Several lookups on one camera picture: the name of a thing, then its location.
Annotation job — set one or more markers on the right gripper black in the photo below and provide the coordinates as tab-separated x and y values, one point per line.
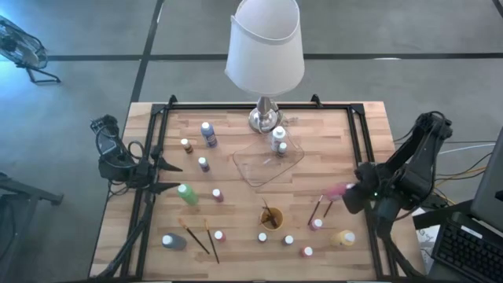
383	188

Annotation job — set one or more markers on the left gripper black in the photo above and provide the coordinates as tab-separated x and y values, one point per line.
147	175

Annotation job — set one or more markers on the large pink paint bottle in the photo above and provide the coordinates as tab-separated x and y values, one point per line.
336	192

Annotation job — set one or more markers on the small pink paint bottle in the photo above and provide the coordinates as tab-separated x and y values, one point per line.
316	224

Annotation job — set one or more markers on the yellow ribbed cup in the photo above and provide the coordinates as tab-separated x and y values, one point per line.
278	225

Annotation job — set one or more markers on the paintbrushes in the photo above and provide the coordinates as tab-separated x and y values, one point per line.
269	213

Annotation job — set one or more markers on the large white paint bottle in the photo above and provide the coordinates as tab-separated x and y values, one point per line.
278	137

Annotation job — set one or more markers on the paintbrush with orange bristles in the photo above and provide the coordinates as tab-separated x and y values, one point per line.
265	220

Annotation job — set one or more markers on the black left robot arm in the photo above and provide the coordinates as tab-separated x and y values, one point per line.
114	165

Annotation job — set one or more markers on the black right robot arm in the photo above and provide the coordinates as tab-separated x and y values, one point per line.
416	169

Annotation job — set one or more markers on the large green paint bottle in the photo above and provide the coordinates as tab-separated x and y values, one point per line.
188	194

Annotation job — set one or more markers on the small yellow black-label paint bottle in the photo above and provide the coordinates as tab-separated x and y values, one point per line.
187	146

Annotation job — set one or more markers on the small purple paint bottle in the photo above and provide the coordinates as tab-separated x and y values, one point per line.
203	164

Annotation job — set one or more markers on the large yellow paint bottle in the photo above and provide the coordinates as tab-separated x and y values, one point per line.
344	238

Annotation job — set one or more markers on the small magenta paint bottle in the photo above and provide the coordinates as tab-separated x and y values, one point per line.
217	195

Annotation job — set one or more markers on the large blue paint bottle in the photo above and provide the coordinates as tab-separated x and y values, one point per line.
209	137

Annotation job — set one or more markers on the large grey paint bottle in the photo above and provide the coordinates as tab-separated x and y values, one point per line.
173	241

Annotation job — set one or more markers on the small red paint bottle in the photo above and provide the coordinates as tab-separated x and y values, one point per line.
306	251
219	236

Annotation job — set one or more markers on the small dark grey paint bottle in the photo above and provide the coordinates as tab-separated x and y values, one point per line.
282	149

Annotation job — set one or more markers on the small orange-brown paint bottle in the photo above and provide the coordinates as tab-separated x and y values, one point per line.
287	240

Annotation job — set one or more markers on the long dark orange-tipped paintbrush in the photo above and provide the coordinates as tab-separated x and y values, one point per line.
211	241
195	237

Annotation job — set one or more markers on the white paper sheet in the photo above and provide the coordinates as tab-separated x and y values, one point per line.
426	239

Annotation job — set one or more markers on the black desk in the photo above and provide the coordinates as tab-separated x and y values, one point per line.
440	214

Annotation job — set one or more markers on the clear plastic tray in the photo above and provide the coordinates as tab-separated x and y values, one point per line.
259	169

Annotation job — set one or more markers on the black computer keyboard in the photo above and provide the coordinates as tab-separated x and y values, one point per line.
467	251

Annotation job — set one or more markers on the computer monitor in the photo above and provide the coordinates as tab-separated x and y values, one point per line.
487	184

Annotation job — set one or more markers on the black metal stand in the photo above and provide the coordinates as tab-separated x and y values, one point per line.
31	192

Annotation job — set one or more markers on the white-shade silver table lamp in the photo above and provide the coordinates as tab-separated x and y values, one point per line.
263	59

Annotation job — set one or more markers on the black floor fan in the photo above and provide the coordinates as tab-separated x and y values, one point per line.
19	47

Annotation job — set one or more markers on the black aluminium table frame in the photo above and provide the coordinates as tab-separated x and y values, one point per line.
259	106

